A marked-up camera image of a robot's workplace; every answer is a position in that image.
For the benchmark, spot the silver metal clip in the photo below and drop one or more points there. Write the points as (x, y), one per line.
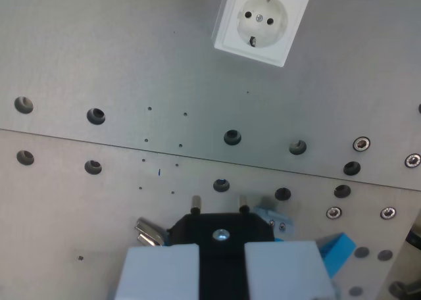
(148, 232)

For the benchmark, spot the dark round fixture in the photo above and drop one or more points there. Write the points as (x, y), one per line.
(415, 237)

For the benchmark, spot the white wall socket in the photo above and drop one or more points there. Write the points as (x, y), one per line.
(263, 20)

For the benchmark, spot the light blue bracket with screws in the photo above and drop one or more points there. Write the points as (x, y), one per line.
(278, 219)

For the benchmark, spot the silver hex socket screw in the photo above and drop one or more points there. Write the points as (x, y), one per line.
(333, 212)
(388, 212)
(412, 160)
(361, 144)

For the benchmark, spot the blue plastic block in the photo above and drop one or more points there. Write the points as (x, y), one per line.
(338, 250)

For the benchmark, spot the black power plug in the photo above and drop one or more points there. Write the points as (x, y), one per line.
(227, 222)

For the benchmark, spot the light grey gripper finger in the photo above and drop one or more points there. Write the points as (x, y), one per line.
(286, 270)
(158, 273)

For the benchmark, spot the grey round hole cap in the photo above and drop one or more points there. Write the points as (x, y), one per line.
(356, 291)
(385, 255)
(361, 252)

